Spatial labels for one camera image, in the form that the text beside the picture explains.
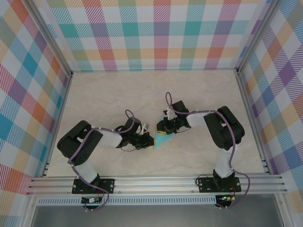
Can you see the light blue paper sheet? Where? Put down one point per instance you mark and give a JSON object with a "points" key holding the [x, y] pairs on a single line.
{"points": [[162, 140]]}

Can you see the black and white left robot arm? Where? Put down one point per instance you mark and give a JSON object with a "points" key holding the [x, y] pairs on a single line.
{"points": [[80, 144]]}

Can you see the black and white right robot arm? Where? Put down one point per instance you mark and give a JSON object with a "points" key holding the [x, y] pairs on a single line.
{"points": [[222, 127]]}

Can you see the grey metal sheet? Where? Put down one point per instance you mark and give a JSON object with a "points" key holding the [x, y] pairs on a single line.
{"points": [[154, 216]]}

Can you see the small dark circuit board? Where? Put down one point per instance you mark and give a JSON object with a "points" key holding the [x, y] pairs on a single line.
{"points": [[91, 200]]}

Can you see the small circuit board with light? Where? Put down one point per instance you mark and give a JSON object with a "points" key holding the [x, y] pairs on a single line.
{"points": [[226, 198]]}

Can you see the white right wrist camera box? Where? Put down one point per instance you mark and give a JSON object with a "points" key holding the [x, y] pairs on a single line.
{"points": [[168, 113]]}

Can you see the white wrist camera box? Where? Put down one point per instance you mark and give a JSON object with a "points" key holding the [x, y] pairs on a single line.
{"points": [[146, 125], [168, 113]]}

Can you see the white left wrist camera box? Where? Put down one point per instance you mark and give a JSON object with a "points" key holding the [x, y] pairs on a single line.
{"points": [[146, 125]]}

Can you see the aluminium profile rail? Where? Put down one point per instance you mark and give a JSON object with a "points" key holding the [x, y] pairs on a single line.
{"points": [[154, 184]]}

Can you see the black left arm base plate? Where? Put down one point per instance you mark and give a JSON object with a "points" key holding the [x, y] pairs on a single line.
{"points": [[109, 185]]}

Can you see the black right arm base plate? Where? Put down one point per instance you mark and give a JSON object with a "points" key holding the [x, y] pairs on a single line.
{"points": [[203, 185]]}

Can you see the aluminium table side rail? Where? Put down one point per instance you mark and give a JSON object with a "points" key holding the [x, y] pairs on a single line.
{"points": [[59, 118], [248, 106]]}

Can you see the aluminium frame post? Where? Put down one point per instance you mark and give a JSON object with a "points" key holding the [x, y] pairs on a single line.
{"points": [[50, 35], [257, 35]]}

